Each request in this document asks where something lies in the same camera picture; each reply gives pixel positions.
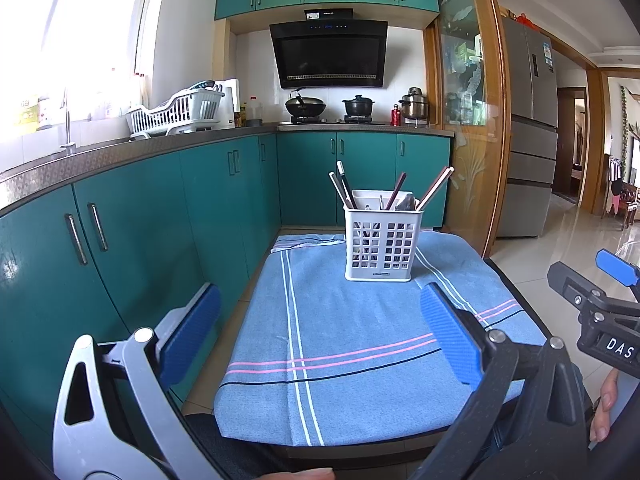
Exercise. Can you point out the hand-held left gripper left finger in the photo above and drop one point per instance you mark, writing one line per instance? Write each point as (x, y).
(192, 330)

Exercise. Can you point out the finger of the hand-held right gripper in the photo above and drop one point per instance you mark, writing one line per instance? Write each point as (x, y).
(617, 264)
(570, 282)

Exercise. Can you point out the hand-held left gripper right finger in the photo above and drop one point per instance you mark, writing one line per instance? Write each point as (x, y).
(450, 335)

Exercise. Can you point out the white plastic utensil holder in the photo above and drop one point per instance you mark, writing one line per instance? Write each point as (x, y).
(382, 245)

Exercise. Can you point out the dark red white chopstick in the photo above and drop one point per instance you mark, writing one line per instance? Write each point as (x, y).
(437, 185)
(400, 187)

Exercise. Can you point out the black chopstick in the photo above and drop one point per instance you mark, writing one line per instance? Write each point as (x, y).
(346, 182)

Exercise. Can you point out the person's right hand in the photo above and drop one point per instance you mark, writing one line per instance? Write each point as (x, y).
(602, 410)

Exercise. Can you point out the person's left hand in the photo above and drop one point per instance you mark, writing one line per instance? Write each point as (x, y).
(300, 475)

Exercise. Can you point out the wooden chair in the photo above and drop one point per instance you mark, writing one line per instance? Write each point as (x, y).
(625, 205)

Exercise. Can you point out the blue striped cloth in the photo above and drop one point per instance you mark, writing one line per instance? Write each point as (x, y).
(350, 340)

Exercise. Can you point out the green hanging vine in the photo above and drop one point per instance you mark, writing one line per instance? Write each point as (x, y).
(625, 130)

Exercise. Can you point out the silver refrigerator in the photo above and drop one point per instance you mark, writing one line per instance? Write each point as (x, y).
(530, 135)

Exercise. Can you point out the grey kitchen countertop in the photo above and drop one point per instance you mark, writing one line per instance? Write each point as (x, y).
(140, 147)

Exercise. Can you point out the dark sauce bottles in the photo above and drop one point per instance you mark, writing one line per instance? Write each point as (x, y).
(240, 117)

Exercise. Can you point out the white dish rack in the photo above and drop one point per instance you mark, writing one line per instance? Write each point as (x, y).
(175, 112)

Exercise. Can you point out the wooden framed glass door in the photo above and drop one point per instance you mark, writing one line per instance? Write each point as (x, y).
(465, 85)

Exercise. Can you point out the red bottle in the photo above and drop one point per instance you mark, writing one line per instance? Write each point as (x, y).
(396, 117)

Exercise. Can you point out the clear oil bottle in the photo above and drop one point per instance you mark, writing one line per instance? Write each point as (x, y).
(254, 112)

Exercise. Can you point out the stainless steel pot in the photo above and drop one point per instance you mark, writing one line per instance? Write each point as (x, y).
(414, 107)

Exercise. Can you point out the white cutting board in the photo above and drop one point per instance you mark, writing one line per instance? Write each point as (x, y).
(231, 102)

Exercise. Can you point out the metal faucet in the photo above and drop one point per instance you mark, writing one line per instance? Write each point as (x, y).
(67, 130)

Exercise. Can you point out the gas stove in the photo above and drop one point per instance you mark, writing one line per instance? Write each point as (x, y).
(335, 120)

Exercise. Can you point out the black cooking pot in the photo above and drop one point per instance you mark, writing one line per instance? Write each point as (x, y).
(358, 107)

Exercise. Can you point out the black wok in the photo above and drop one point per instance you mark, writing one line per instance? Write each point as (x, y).
(305, 106)

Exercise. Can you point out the yellow box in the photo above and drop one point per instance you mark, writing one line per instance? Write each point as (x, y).
(25, 112)

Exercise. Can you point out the black range hood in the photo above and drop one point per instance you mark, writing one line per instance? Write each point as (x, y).
(330, 55)

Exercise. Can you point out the kitchen window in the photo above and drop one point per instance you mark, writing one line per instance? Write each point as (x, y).
(70, 25)

